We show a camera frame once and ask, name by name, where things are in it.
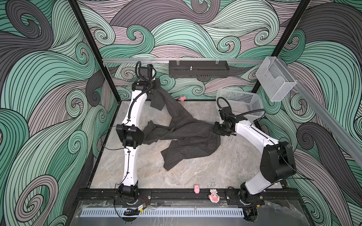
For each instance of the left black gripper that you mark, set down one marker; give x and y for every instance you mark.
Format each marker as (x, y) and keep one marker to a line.
(157, 86)

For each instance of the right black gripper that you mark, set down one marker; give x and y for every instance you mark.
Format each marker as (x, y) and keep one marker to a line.
(216, 129)

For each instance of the dark grey striped shirt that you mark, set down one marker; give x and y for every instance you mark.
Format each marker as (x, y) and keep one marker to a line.
(190, 138)

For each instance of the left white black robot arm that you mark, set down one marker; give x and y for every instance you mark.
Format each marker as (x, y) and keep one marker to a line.
(129, 133)

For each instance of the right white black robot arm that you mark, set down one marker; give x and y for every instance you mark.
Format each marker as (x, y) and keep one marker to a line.
(277, 161)

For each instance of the small pink pig toy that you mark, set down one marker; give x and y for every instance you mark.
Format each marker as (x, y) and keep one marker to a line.
(182, 98)

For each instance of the white plastic mesh basket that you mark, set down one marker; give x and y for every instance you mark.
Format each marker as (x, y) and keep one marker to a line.
(241, 102)

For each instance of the small pink front toy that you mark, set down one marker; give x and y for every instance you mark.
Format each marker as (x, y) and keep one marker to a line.
(196, 189)

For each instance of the pink white doll figure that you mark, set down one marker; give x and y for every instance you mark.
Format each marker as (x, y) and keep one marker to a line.
(213, 196)

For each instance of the black perforated wall shelf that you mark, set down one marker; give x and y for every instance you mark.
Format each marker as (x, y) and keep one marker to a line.
(198, 69)

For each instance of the aluminium rear rail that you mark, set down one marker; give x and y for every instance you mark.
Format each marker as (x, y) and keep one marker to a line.
(133, 60)

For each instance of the aluminium rail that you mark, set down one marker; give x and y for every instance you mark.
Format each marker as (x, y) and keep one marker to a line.
(336, 100)
(133, 60)

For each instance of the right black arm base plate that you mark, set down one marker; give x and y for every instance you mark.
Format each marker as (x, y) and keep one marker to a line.
(243, 197)

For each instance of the clear plastic wall holder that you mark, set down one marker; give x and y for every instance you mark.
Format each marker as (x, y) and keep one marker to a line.
(275, 78)

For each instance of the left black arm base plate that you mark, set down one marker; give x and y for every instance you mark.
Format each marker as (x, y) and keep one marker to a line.
(143, 197)

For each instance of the aluminium right rail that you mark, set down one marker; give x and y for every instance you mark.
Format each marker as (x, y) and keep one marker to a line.
(336, 100)

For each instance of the white slotted cable duct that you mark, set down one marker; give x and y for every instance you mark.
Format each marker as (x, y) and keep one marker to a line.
(165, 212)

